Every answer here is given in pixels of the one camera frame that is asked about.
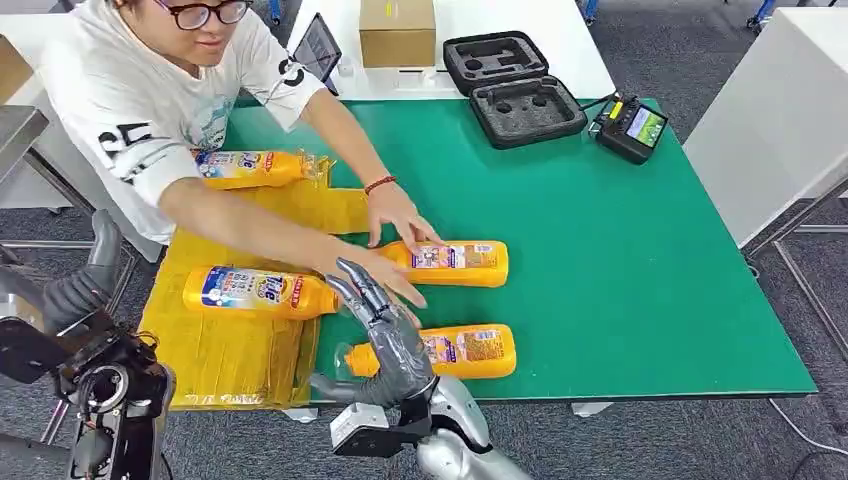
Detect black controller with screen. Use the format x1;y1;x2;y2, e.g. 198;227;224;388
588;94;670;167

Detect grey steel desk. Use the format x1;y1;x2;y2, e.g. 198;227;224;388
0;104;52;183

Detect black foam case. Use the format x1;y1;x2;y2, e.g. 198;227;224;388
442;30;590;151

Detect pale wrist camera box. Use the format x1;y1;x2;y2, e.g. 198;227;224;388
329;401;435;460

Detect person's left hand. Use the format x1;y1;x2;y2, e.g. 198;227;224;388
366;182;444;256

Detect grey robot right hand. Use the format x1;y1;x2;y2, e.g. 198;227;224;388
309;258;439;409

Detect yellow sheet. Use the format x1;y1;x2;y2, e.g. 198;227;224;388
137;155;372;412

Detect green table mat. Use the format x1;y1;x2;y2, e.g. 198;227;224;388
221;97;819;403

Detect black-rimmed glasses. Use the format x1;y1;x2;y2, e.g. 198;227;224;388
153;0;254;32

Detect brown cardboard box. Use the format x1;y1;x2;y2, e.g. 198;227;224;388
358;0;437;70

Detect red bracelet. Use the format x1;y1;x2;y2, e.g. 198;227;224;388
362;174;399;197

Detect person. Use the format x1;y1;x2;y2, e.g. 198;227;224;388
39;0;329;248

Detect person's right hand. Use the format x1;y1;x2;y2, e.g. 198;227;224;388
316;239;431;329

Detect table with white feet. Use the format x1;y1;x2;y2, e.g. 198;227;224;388
281;394;819;425

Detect black controller cable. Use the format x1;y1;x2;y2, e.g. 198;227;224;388
578;91;621;115

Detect orange drink bottle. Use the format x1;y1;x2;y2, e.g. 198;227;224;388
370;239;510;289
192;148;333;192
334;323;518;382
182;264;342;323

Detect white floor cable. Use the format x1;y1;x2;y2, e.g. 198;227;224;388
767;396;848;460

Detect white side table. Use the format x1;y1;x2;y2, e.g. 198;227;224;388
682;6;848;362

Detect dark tablet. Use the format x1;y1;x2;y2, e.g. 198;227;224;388
291;11;344;97

